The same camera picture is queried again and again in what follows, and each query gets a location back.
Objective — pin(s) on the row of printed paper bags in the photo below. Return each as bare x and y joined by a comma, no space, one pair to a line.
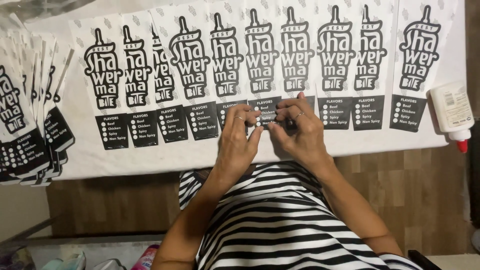
187,56

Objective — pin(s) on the stack of printed paper bags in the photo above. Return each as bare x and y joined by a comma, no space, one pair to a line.
22,112

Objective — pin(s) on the grey metal rack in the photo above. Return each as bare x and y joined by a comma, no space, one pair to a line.
86,240

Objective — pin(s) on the white glue bottle red cap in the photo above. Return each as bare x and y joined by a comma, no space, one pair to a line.
452,108

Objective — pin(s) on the person's left hand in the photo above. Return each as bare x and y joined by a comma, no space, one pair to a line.
234,146

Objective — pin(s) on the black chair part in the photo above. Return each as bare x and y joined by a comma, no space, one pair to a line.
423,261

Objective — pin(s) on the pink bottle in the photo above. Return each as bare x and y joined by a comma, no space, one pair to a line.
145,259

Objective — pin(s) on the black white striped shirt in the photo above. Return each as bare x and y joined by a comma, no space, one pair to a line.
277,225

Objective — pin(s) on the person's right hand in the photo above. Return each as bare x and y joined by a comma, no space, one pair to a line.
305,140

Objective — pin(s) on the teal plastic item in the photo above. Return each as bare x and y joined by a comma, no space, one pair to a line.
65,263

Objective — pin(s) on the single printed paper sandwich bag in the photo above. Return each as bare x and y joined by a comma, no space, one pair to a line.
261,56

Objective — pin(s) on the clear plastic bag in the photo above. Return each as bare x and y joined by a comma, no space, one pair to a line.
41,7

